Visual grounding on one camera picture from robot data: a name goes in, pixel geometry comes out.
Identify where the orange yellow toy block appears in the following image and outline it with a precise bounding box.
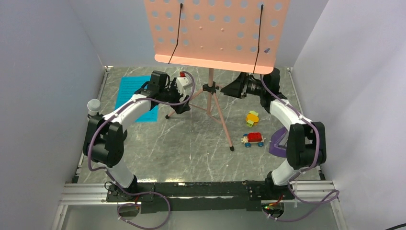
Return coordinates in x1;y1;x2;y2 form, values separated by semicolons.
246;111;259;127

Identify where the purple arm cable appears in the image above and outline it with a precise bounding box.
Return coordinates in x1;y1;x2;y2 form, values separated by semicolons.
87;71;195;230
259;74;340;222

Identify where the grey microphone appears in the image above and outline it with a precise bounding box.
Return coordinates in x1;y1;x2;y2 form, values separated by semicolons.
87;99;103;121

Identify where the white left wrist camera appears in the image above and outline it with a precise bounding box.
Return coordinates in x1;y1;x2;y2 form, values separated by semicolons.
175;71;192;94

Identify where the red wooden toy car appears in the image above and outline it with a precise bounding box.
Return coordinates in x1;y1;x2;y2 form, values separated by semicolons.
241;132;265;148

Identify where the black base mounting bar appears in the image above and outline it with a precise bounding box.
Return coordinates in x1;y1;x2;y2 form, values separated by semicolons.
104;180;293;214

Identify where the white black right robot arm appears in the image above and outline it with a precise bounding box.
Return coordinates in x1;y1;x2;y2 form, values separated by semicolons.
221;68;327;199

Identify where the blue sheet music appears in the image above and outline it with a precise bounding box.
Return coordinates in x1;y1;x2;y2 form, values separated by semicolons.
114;75;158;123

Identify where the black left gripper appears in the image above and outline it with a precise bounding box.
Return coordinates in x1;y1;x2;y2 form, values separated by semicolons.
160;79;191;114

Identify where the aluminium frame rail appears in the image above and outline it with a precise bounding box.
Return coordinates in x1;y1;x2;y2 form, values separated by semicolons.
52;181;347;230

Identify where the pink music stand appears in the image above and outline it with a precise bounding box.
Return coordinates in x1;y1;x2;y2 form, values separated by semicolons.
143;0;291;152

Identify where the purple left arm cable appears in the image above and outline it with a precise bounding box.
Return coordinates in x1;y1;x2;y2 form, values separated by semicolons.
87;71;195;230

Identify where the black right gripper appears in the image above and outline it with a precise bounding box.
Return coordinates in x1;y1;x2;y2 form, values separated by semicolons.
221;71;267;99

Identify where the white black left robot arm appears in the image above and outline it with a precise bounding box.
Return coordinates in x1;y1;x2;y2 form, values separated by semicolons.
83;70;195;201

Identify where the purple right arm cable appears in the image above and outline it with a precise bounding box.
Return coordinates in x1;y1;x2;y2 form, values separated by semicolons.
259;74;340;222

